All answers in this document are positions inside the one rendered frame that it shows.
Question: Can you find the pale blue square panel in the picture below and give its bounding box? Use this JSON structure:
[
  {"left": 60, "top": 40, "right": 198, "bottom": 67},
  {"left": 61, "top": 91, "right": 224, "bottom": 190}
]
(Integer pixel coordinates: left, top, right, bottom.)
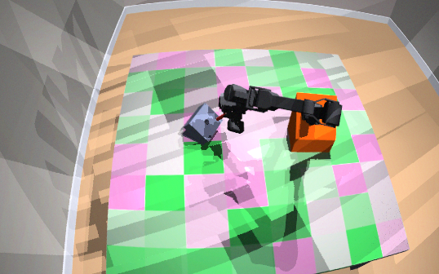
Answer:
[{"left": 183, "top": 103, "right": 223, "bottom": 145}]

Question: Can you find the dark red peg with grey band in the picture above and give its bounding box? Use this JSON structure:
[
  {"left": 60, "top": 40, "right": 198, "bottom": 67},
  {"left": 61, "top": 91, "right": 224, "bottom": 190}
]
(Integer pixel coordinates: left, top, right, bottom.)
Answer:
[{"left": 216, "top": 113, "right": 226, "bottom": 121}]

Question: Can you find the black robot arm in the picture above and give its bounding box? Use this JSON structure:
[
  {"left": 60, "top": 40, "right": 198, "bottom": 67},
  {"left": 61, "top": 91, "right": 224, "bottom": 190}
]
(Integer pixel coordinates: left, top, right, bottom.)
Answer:
[{"left": 219, "top": 85, "right": 343, "bottom": 128}]

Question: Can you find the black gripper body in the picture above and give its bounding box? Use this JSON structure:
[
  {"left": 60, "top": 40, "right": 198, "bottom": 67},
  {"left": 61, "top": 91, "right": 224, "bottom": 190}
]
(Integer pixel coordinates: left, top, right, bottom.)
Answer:
[{"left": 227, "top": 104, "right": 251, "bottom": 134}]

